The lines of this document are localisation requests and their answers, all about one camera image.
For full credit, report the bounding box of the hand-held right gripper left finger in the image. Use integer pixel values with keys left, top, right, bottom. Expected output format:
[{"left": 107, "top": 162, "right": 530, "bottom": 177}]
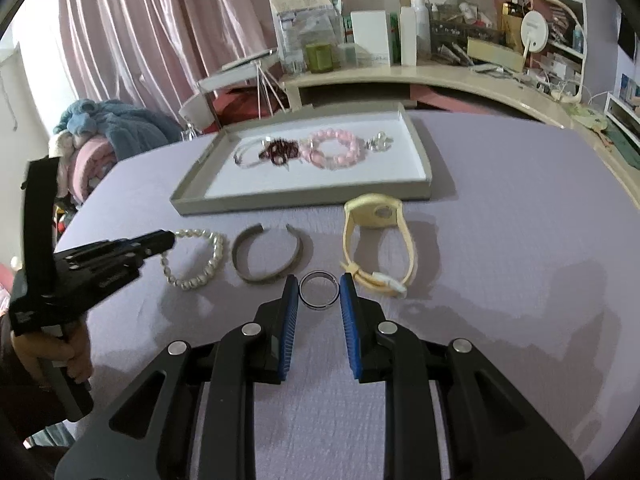
[{"left": 54, "top": 274, "right": 301, "bottom": 480}]

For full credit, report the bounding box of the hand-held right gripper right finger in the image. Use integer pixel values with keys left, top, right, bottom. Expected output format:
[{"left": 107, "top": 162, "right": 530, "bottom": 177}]
[{"left": 339, "top": 272, "right": 586, "bottom": 480}]

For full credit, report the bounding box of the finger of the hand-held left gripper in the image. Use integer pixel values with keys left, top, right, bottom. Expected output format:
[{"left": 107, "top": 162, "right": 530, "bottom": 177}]
[
  {"left": 64, "top": 255, "right": 147, "bottom": 307},
  {"left": 55, "top": 230, "right": 176, "bottom": 267}
]

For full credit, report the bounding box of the dark metal ring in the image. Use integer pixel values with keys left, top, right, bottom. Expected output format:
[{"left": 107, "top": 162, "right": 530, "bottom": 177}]
[{"left": 298, "top": 271, "right": 342, "bottom": 309}]

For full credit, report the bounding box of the white pearl bracelet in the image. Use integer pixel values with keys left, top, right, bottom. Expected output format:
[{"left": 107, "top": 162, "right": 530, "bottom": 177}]
[{"left": 160, "top": 229, "right": 227, "bottom": 292}]

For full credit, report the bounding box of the grey cardboard tray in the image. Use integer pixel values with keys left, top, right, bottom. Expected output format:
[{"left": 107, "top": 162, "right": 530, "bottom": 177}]
[{"left": 170, "top": 101, "right": 433, "bottom": 217}]

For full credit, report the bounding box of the thin clear bracelet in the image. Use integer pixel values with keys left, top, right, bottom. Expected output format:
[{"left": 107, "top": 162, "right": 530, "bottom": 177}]
[{"left": 234, "top": 137, "right": 273, "bottom": 168}]

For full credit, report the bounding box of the dark red bead bracelet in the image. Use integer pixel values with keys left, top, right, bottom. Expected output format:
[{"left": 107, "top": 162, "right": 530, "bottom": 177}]
[{"left": 260, "top": 137, "right": 301, "bottom": 168}]

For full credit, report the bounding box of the pink bead bracelet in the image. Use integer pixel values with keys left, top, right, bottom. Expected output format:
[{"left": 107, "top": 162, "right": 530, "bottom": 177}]
[{"left": 299, "top": 129, "right": 362, "bottom": 170}]

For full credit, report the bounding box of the silver earring cluster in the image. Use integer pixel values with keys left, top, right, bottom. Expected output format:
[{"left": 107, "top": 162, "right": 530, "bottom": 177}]
[{"left": 365, "top": 131, "right": 393, "bottom": 153}]

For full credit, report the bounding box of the person's left hand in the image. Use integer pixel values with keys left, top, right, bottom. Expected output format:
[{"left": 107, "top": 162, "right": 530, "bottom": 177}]
[{"left": 11, "top": 327, "right": 95, "bottom": 386}]

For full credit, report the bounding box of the silver cuff bangle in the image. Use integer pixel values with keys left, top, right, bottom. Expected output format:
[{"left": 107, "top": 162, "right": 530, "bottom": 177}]
[{"left": 231, "top": 223, "right": 305, "bottom": 283}]

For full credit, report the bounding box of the pink blanket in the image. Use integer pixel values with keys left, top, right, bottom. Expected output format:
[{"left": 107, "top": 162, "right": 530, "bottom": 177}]
[{"left": 67, "top": 137, "right": 118, "bottom": 201}]

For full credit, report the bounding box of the white fleece cloth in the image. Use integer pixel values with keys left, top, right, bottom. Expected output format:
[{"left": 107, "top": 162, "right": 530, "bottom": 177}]
[{"left": 49, "top": 132, "right": 76, "bottom": 158}]

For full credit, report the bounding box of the yellow watch band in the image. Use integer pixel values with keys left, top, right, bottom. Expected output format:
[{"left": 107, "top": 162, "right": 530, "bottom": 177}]
[{"left": 340, "top": 193, "right": 418, "bottom": 298}]

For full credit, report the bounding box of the blue fleece blanket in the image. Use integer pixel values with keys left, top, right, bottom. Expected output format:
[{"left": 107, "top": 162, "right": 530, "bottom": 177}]
[{"left": 54, "top": 99, "right": 181, "bottom": 163}]

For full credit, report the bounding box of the white small side table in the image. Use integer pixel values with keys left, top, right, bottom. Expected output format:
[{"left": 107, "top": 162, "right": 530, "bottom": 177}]
[{"left": 179, "top": 47, "right": 291, "bottom": 133}]

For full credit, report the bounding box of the purple tablecloth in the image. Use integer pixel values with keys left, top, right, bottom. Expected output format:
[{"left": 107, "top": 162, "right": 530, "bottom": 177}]
[{"left": 50, "top": 110, "right": 640, "bottom": 480}]

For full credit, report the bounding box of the pink curtain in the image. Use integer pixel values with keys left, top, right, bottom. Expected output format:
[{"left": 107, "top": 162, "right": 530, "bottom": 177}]
[{"left": 55, "top": 0, "right": 493, "bottom": 126}]

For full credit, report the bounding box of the cream curved desk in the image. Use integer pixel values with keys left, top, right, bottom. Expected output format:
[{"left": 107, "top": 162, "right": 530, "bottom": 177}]
[{"left": 277, "top": 57, "right": 640, "bottom": 206}]

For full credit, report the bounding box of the green glass jar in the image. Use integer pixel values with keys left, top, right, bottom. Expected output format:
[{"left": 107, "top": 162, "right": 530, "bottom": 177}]
[{"left": 305, "top": 42, "right": 333, "bottom": 73}]

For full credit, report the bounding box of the white cardboard box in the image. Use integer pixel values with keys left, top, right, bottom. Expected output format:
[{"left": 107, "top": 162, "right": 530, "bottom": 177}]
[{"left": 350, "top": 10, "right": 392, "bottom": 67}]

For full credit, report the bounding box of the clear bag of packets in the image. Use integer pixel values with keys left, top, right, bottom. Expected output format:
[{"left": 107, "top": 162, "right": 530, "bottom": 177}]
[{"left": 270, "top": 0, "right": 343, "bottom": 73}]

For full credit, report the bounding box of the tall white slim box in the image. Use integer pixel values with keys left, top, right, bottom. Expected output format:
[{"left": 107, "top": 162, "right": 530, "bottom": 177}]
[{"left": 398, "top": 6, "right": 417, "bottom": 67}]

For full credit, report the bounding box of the beige flat box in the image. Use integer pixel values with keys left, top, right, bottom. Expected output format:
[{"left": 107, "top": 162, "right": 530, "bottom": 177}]
[{"left": 466, "top": 36, "right": 526, "bottom": 72}]

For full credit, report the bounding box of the white spray bottle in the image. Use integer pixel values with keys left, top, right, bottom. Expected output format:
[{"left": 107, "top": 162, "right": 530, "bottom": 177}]
[{"left": 411, "top": 0, "right": 432, "bottom": 58}]

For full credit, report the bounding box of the white power strip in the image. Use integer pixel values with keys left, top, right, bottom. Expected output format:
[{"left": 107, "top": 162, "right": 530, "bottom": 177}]
[{"left": 525, "top": 72, "right": 571, "bottom": 101}]

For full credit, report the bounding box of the clear acrylic organiser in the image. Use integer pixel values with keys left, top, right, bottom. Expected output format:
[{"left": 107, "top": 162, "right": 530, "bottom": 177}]
[{"left": 415, "top": 0, "right": 506, "bottom": 56}]

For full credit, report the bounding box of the beige hand fan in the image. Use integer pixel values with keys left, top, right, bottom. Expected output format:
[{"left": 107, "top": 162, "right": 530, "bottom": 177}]
[{"left": 567, "top": 102, "right": 608, "bottom": 131}]

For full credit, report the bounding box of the green cloth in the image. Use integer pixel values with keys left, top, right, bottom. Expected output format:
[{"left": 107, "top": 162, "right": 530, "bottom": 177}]
[{"left": 600, "top": 127, "right": 640, "bottom": 166}]

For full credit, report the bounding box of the gold box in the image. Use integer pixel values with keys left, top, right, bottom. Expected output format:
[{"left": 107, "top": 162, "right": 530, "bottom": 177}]
[{"left": 501, "top": 2, "right": 526, "bottom": 51}]

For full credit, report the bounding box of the round white vanity mirror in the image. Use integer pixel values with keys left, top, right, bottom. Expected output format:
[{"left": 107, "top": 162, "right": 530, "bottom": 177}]
[{"left": 520, "top": 10, "right": 551, "bottom": 68}]

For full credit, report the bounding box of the white desk lamp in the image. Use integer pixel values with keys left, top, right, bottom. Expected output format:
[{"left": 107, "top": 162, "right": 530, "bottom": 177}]
[{"left": 542, "top": 0, "right": 588, "bottom": 103}]

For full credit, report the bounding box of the black hanging pouch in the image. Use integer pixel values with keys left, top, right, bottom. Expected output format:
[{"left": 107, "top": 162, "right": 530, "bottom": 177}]
[{"left": 617, "top": 10, "right": 640, "bottom": 56}]

